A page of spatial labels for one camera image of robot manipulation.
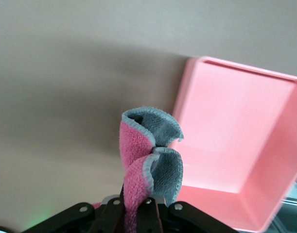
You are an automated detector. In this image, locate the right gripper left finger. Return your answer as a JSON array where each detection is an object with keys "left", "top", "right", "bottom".
[{"left": 88, "top": 185, "right": 126, "bottom": 233}]

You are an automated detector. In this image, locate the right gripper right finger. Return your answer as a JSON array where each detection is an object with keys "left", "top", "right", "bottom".
[{"left": 136, "top": 197, "right": 163, "bottom": 233}]

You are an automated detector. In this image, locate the pink and grey cloth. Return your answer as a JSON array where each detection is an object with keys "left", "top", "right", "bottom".
[{"left": 92, "top": 106, "right": 184, "bottom": 233}]

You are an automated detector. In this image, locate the pink plastic bin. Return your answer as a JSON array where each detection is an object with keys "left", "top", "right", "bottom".
[{"left": 172, "top": 56, "right": 297, "bottom": 233}]

